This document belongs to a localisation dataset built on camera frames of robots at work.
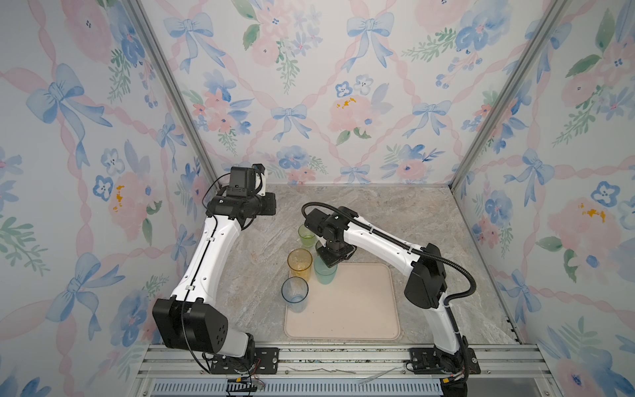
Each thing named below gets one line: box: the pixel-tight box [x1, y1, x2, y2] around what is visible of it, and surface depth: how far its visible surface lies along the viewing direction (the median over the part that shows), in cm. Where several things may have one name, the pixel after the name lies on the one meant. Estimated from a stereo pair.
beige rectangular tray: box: [284, 262, 402, 341], surface depth 83 cm
